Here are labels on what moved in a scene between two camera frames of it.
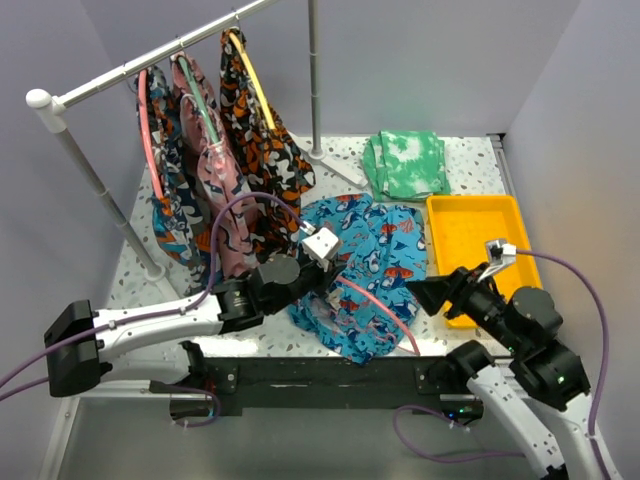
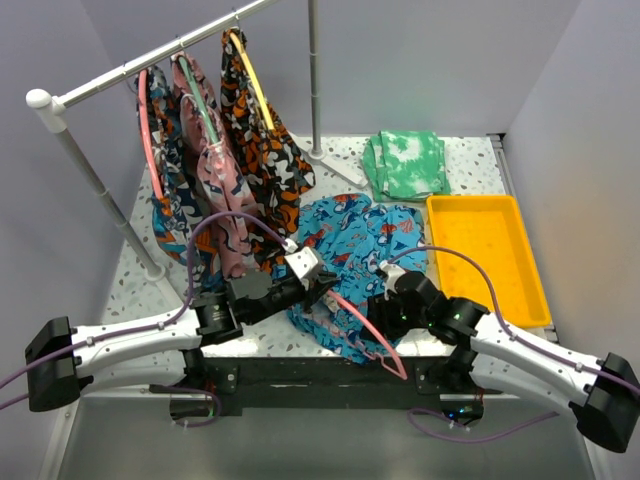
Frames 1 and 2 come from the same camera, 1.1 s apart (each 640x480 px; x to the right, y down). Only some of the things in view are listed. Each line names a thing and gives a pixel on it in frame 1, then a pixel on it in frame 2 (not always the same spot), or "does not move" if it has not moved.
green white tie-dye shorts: [406, 165] does not move
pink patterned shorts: [227, 194] does not move
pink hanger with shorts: [146, 132] does not move
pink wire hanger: [416, 351] to [385, 365]
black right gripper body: [473, 296] to [397, 319]
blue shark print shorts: [366, 313] does not move
